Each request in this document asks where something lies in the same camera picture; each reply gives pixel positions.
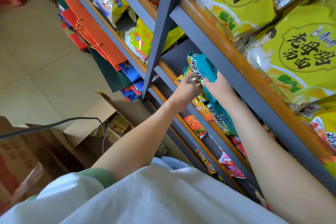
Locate person's left hand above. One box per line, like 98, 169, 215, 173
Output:
169, 73, 204, 113

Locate person's right hand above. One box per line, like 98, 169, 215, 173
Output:
203, 71, 234, 101

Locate teal instant noodle packet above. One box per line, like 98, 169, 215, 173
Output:
183, 51, 218, 102

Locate teal noodle packets row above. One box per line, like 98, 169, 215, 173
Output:
182, 66, 263, 137

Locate grey metal shelf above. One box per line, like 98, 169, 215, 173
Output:
54, 0, 336, 203

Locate person's left forearm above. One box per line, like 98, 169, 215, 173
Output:
92, 100, 184, 181

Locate person's right forearm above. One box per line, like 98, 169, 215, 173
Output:
212, 87, 336, 224

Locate orange cartoon shelf tag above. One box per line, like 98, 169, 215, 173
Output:
174, 75, 216, 122

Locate cardboard cartons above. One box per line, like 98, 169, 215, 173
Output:
0, 116, 61, 206

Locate orange snack packets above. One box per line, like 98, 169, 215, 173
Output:
183, 115, 207, 139

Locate bunch of small gift bags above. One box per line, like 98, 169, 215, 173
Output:
120, 84, 144, 102

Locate row of blue gift bags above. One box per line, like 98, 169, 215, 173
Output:
118, 61, 145, 93

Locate stack of red packets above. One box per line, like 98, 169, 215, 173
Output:
230, 124, 289, 167

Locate lime green snack bags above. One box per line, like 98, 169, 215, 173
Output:
125, 17, 186, 62

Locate pink snack packet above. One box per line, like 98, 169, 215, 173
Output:
218, 150, 247, 180

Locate dark green gift bag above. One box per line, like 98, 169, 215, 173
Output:
89, 48, 132, 93

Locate row of yellow snack bags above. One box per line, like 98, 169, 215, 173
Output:
193, 0, 336, 177

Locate large orange gift bag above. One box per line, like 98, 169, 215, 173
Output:
30, 0, 128, 72

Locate yellow blue snack bag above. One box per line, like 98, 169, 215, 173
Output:
93, 0, 137, 27

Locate green shirt sleeve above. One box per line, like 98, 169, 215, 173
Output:
25, 168, 117, 202

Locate translucent plastic strip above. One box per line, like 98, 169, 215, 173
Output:
10, 162, 44, 203

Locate grey cable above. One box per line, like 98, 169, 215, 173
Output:
0, 117, 106, 153

